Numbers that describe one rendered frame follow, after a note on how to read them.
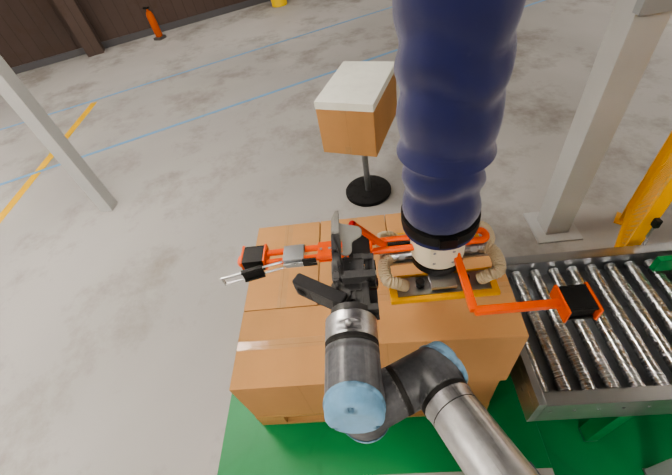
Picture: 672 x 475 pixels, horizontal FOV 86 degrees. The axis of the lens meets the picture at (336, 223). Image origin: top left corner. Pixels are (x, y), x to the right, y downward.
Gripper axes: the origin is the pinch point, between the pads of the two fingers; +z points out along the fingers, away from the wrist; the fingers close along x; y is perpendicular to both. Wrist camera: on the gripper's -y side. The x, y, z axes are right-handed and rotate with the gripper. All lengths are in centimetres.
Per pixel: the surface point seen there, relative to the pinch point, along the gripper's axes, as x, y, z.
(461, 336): -64, 34, 5
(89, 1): -79, -470, 711
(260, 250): -31.0, -30.0, 24.5
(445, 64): 27.8, 23.4, 13.2
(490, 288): -44, 42, 11
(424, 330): -64, 22, 8
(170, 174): -158, -199, 252
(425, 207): -10.6, 21.6, 16.0
